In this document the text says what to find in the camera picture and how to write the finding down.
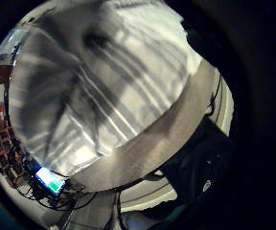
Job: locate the grey white striped cloth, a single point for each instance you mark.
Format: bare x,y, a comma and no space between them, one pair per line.
106,89

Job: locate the window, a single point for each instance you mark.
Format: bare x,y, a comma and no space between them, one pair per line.
11,41

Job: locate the laptop with lit screen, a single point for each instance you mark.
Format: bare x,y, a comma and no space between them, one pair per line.
50,181

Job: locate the shelf with brown boxes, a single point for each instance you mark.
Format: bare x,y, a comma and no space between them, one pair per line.
4,140

